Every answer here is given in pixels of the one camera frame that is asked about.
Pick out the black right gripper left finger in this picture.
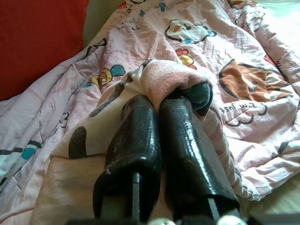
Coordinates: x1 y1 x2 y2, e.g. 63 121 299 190
92 95 162 222

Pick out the pink cartoon print blanket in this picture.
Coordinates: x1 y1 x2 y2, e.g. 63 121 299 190
0 0 300 202

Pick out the bed with floral sheet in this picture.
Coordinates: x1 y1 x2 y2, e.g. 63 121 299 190
0 0 300 225

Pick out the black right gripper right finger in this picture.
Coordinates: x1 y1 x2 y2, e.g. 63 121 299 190
159 97 241 216

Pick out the red folded mattress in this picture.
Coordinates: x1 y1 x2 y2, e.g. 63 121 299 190
0 0 90 101

